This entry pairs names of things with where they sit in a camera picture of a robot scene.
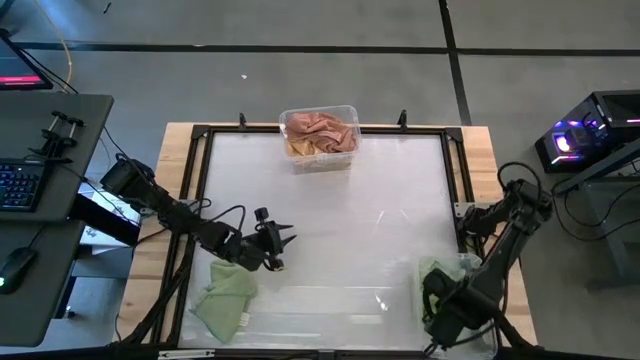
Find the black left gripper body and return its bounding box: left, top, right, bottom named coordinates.
left=234, top=219, right=286, bottom=274

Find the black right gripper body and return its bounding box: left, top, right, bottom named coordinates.
left=424, top=283, right=499, bottom=349

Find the yellow towel with white grid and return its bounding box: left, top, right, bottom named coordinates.
left=286, top=138, right=321, bottom=158

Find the salmon towel with white grid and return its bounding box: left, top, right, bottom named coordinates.
left=284, top=111, right=359, bottom=155

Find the large clear plastic bin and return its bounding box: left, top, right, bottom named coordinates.
left=412, top=253, right=501, bottom=360

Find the pale green towel with tag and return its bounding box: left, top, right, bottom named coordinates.
left=191, top=258, right=260, bottom=345

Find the small clear plastic bin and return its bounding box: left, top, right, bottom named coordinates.
left=278, top=103, right=362, bottom=175

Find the white printed box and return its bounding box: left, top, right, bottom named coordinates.
left=77, top=182, right=145, bottom=250

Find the black computer with coloured lights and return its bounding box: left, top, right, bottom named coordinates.
left=533, top=89, right=640, bottom=175

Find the black clamp stand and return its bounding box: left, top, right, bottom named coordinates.
left=27, top=109, right=86, bottom=165

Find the dark grey desk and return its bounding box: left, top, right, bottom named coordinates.
left=0, top=92, right=115, bottom=349

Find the black computer mouse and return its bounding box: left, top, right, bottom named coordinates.
left=0, top=246, right=38, bottom=295

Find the black backlit keyboard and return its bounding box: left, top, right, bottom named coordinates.
left=0, top=158, right=50, bottom=214

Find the desk monitor with red bar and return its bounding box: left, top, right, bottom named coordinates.
left=0, top=28, right=54, bottom=92

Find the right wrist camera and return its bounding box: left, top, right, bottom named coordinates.
left=422, top=268, right=451, bottom=297

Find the black metal table frame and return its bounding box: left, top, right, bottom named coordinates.
left=117, top=122, right=539, bottom=351

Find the silver metal bracket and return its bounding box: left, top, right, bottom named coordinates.
left=157, top=349, right=217, bottom=360

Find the yellow cable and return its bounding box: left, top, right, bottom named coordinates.
left=33, top=0, right=74, bottom=92

